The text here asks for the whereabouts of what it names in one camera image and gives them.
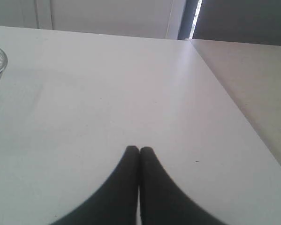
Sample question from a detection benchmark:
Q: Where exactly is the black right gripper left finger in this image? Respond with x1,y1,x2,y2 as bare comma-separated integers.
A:
53,146,140,225

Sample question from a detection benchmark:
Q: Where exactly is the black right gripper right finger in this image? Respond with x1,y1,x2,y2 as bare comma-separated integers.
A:
139,147,224,225

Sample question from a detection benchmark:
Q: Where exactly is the adjacent beige side table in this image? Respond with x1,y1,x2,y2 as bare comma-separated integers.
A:
190,39,281,166

